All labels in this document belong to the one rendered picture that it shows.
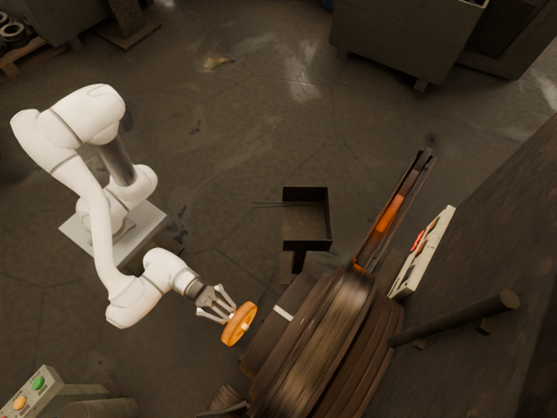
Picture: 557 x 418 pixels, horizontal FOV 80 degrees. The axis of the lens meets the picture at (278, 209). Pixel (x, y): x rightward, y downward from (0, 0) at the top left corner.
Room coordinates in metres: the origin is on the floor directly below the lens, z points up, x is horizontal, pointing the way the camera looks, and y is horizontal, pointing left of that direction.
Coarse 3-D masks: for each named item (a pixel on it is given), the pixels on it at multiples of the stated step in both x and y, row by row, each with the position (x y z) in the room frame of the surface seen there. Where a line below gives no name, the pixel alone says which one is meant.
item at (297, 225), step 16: (288, 192) 0.78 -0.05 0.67; (304, 192) 0.79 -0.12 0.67; (320, 192) 0.79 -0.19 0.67; (288, 208) 0.74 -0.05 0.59; (304, 208) 0.75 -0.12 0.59; (320, 208) 0.75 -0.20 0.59; (288, 224) 0.66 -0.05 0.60; (304, 224) 0.66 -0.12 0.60; (320, 224) 0.66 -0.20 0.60; (288, 240) 0.53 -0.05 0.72; (304, 240) 0.53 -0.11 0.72; (320, 240) 0.53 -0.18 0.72; (288, 256) 0.71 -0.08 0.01; (304, 256) 0.61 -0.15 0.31; (288, 272) 0.61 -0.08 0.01
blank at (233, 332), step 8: (248, 304) 0.23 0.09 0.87; (240, 312) 0.20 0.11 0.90; (248, 312) 0.20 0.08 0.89; (232, 320) 0.17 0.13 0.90; (240, 320) 0.17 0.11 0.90; (248, 320) 0.19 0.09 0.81; (232, 328) 0.15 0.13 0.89; (240, 328) 0.16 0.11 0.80; (224, 336) 0.13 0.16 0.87; (232, 336) 0.13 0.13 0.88; (240, 336) 0.14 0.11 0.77; (232, 344) 0.11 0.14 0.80
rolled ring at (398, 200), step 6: (396, 198) 0.72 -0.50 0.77; (402, 198) 0.72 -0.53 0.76; (390, 204) 0.75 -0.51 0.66; (396, 204) 0.68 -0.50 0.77; (390, 210) 0.66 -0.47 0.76; (396, 210) 0.66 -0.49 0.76; (384, 216) 0.64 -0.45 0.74; (390, 216) 0.64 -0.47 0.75; (384, 222) 0.62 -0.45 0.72; (378, 228) 0.62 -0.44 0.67; (384, 228) 0.61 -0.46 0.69
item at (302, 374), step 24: (336, 288) 0.17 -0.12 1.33; (360, 288) 0.18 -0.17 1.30; (336, 312) 0.12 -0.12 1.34; (312, 336) 0.08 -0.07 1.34; (336, 336) 0.08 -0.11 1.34; (312, 360) 0.04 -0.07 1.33; (288, 384) 0.00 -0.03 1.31; (312, 384) 0.00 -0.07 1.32; (264, 408) -0.04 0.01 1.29; (288, 408) -0.04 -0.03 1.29
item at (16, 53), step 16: (0, 16) 2.70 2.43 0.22; (0, 32) 2.46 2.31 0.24; (16, 32) 2.46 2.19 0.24; (32, 32) 2.58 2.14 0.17; (0, 48) 2.31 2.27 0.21; (16, 48) 2.39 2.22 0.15; (32, 48) 2.42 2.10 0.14; (48, 48) 2.58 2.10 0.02; (64, 48) 2.59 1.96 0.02; (0, 64) 2.20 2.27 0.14; (32, 64) 2.37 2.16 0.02; (0, 80) 2.15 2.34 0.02
